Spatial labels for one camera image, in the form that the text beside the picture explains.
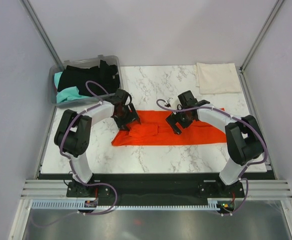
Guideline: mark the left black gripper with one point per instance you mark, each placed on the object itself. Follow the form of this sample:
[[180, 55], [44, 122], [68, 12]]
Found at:
[[132, 116]]

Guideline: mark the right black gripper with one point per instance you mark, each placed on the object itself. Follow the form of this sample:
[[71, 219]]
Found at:
[[174, 118]]

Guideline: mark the orange t-shirt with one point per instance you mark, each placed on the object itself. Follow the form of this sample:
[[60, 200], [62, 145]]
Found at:
[[153, 130]]

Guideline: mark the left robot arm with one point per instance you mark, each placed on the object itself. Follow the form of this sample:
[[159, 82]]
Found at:
[[74, 130]]

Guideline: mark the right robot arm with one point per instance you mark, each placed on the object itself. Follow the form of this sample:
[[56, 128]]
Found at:
[[243, 136]]

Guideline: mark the cream folded cloth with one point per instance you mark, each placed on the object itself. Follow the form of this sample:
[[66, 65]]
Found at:
[[217, 78]]

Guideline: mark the clear plastic storage bin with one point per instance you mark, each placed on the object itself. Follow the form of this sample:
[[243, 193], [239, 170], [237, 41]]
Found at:
[[87, 63]]

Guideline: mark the teal garment in bin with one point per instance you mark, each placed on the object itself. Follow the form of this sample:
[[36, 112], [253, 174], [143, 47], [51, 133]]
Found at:
[[67, 94]]

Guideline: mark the black garment in bin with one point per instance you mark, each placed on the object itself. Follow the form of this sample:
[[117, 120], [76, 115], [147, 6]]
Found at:
[[105, 75]]

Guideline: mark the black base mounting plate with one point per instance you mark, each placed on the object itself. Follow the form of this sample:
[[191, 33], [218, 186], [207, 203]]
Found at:
[[153, 188]]

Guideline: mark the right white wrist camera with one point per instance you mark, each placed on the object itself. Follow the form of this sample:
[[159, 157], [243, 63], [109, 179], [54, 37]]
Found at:
[[167, 102]]

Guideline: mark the right aluminium frame post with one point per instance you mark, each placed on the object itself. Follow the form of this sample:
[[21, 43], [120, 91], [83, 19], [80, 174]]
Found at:
[[262, 33]]

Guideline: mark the aluminium frame post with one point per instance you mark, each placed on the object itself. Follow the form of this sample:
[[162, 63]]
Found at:
[[262, 33], [40, 29]]

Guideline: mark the white slotted cable duct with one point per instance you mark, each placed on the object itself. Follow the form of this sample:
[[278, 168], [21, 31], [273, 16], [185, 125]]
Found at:
[[85, 205]]

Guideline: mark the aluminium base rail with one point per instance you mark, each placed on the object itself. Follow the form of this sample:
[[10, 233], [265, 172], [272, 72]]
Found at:
[[257, 190]]

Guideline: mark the left aluminium frame post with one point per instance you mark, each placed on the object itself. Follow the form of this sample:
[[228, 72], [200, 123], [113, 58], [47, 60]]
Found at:
[[40, 29]]

